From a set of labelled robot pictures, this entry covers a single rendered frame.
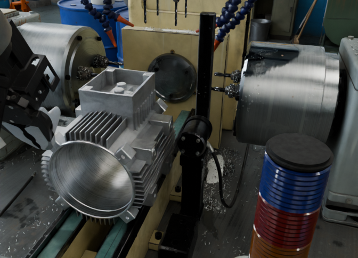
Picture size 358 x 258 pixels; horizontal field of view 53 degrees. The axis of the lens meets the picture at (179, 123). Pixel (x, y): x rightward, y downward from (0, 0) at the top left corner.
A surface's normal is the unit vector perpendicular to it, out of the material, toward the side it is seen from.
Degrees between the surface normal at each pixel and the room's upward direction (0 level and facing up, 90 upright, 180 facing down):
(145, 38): 90
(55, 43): 36
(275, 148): 0
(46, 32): 21
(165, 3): 90
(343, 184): 89
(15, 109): 120
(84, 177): 47
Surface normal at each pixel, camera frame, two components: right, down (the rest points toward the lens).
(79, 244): 0.97, 0.14
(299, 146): 0.02, -0.88
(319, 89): -0.21, -0.08
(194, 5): -0.26, 0.45
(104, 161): 0.62, -0.59
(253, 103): -0.25, 0.24
